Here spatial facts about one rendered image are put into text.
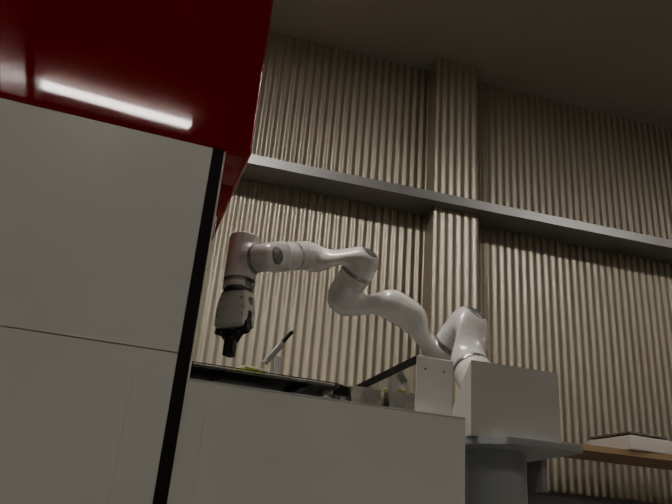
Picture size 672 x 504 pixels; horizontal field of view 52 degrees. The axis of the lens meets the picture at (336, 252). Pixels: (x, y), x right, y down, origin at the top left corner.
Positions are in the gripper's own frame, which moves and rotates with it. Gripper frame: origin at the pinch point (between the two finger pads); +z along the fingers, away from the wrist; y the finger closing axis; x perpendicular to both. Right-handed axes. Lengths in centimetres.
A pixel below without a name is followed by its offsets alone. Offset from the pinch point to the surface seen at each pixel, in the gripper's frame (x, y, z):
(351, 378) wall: -197, 75, -41
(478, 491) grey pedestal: -44, -50, 29
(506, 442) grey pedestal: -37, -60, 17
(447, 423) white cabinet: -9, -56, 18
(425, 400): -12, -49, 12
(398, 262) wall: -214, 58, -115
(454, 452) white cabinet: -11, -57, 24
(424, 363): -11, -49, 4
